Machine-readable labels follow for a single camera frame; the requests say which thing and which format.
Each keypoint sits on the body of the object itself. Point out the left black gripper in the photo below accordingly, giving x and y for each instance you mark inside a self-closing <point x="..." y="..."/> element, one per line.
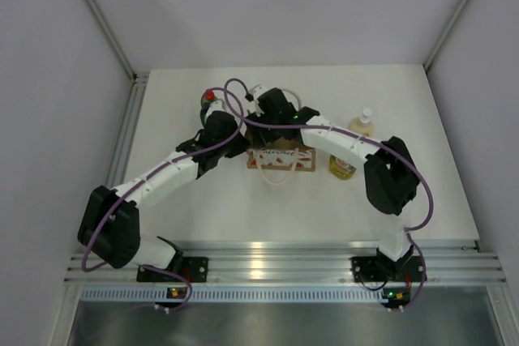
<point x="241" y="147"/>

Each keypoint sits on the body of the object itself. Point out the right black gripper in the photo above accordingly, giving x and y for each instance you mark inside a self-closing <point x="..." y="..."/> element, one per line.
<point x="262" y="117"/>

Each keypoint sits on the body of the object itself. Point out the green red-capped bottle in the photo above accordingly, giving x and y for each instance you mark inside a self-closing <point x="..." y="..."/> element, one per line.
<point x="207" y="98"/>

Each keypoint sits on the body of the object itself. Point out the cream pump soap bottle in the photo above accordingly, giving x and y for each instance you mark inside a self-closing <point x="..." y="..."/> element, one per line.
<point x="362" y="124"/>

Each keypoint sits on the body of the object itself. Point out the yellow dish soap bottle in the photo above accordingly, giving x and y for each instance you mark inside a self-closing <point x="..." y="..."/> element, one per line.
<point x="340" y="168"/>

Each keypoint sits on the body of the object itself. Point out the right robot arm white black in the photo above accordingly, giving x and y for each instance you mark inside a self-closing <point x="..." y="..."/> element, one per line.
<point x="390" y="184"/>

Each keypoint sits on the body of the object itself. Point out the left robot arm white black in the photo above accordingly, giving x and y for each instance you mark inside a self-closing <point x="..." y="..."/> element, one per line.
<point x="111" y="223"/>

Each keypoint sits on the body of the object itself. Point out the watermelon print canvas bag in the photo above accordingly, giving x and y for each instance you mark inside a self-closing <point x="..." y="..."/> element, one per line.
<point x="277" y="153"/>

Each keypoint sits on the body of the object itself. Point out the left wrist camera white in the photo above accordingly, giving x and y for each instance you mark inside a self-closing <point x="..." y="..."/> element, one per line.
<point x="216" y="105"/>

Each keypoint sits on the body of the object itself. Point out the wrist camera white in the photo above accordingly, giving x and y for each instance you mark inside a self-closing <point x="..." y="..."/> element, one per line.
<point x="253" y="95"/>
<point x="216" y="105"/>

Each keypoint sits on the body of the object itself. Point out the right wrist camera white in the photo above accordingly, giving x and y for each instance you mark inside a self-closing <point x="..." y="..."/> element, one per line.
<point x="253" y="95"/>

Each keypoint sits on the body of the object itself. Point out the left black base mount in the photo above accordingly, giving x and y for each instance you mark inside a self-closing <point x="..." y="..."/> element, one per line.
<point x="193" y="269"/>

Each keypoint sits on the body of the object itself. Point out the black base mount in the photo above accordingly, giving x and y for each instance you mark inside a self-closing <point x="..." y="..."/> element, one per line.
<point x="193" y="269"/>
<point x="366" y="269"/>

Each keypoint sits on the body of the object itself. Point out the left aluminium frame post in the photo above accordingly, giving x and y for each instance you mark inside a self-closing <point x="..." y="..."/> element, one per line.
<point x="111" y="40"/>

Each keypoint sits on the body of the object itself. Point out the aluminium frame post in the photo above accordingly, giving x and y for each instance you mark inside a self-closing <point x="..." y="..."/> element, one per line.
<point x="111" y="40"/>
<point x="449" y="27"/>

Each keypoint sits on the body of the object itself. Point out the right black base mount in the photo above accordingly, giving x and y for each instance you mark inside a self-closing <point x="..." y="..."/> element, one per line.
<point x="366" y="269"/>

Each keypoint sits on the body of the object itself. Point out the right aluminium frame post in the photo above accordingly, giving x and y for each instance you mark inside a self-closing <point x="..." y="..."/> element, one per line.
<point x="449" y="27"/>

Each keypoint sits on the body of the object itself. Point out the slotted grey cable duct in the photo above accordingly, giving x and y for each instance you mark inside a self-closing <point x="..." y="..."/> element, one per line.
<point x="205" y="294"/>

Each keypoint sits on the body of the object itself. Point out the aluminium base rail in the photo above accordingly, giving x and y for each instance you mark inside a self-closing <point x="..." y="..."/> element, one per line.
<point x="449" y="263"/>

